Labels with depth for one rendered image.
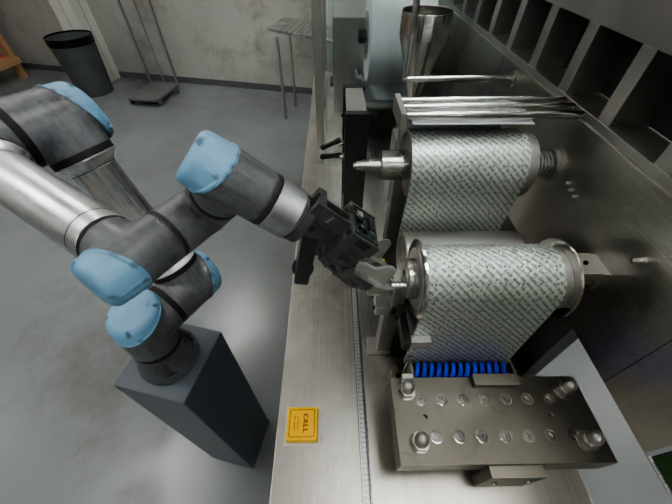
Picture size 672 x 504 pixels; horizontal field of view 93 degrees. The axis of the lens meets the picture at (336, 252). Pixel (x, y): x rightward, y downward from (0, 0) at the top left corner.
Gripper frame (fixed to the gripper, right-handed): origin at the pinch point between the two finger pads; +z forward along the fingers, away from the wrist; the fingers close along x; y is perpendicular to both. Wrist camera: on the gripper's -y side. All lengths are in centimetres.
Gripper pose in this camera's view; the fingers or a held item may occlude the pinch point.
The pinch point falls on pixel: (382, 278)
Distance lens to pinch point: 56.5
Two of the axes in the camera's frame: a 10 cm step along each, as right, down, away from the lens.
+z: 7.6, 4.3, 4.8
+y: 6.4, -5.2, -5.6
